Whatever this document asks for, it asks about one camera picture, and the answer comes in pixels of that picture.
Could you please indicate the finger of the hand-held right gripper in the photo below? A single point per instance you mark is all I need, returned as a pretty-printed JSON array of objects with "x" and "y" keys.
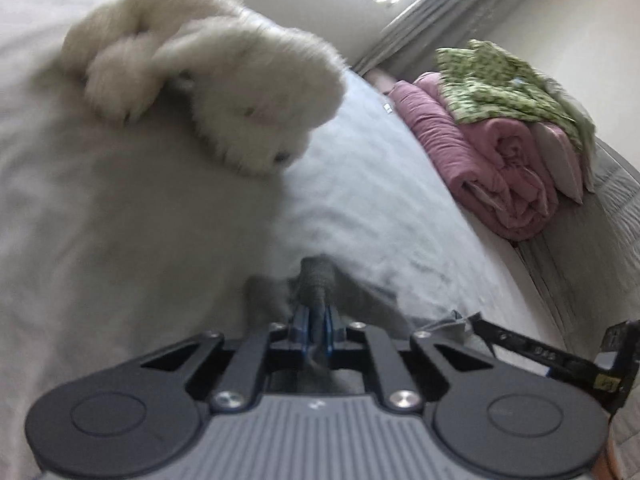
[{"x": 497, "y": 341}]

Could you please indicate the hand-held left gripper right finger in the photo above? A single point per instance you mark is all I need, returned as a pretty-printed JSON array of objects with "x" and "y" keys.
[{"x": 327, "y": 335}]

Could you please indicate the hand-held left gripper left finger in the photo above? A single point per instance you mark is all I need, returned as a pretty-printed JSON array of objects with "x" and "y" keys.
[{"x": 304, "y": 335}]

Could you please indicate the grey t-shirt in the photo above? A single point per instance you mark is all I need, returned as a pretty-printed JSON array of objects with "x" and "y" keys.
[{"x": 317, "y": 275}]

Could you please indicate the grey quilted headboard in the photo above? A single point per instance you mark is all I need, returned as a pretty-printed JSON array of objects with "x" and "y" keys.
[{"x": 600, "y": 240}]

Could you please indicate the pale pink pillow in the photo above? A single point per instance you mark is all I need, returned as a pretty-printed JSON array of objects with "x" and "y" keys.
[{"x": 560, "y": 160}]

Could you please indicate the pink folded quilt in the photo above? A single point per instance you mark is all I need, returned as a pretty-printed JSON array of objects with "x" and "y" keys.
[{"x": 450, "y": 150}]

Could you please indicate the bed with grey sheet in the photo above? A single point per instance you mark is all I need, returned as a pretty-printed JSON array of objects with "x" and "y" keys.
[{"x": 100, "y": 210}]

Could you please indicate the green patterned blanket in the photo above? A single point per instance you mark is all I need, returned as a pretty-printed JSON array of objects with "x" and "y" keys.
[{"x": 490, "y": 85}]

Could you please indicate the white plush dog toy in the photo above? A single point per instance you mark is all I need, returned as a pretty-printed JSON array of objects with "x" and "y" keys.
[{"x": 240, "y": 75}]

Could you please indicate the grey curtain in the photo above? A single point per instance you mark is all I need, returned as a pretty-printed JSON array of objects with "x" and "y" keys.
[{"x": 440, "y": 10}]

